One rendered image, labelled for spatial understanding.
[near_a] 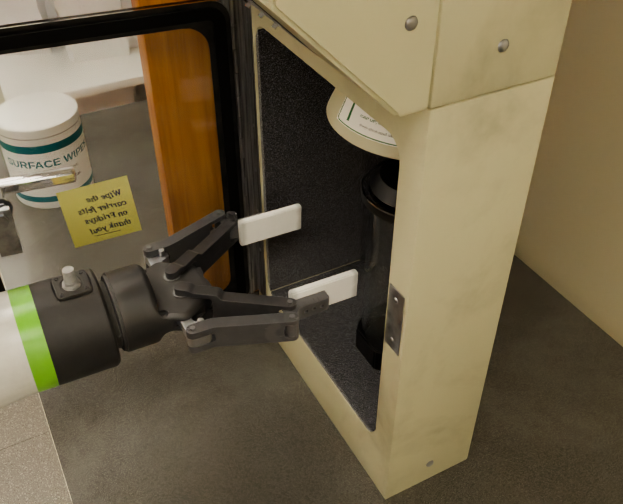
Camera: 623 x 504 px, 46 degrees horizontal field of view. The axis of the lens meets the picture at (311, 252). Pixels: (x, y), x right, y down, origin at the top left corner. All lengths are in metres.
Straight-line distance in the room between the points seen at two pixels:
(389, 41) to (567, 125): 0.61
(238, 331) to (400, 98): 0.26
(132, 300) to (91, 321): 0.04
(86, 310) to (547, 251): 0.73
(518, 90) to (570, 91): 0.48
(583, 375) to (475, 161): 0.50
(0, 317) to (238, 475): 0.34
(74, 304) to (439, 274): 0.30
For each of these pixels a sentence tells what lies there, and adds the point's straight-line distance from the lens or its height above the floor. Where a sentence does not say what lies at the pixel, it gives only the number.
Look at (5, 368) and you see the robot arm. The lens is 0.64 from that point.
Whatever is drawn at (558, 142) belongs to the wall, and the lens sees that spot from 1.07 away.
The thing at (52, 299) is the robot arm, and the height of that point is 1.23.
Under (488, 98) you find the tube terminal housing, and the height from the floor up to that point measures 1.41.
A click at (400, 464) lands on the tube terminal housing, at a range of 0.79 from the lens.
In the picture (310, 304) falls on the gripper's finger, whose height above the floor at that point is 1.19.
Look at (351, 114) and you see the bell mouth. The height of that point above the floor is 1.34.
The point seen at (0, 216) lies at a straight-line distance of 0.80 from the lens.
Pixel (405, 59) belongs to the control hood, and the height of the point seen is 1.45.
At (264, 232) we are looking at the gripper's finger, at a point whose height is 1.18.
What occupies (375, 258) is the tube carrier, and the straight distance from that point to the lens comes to 0.75.
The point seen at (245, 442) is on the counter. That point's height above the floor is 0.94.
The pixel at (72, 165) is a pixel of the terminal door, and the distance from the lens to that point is 0.80.
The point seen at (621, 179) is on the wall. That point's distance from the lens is 1.00.
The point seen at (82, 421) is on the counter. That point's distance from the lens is 0.93.
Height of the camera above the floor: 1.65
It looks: 39 degrees down
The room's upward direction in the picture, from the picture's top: straight up
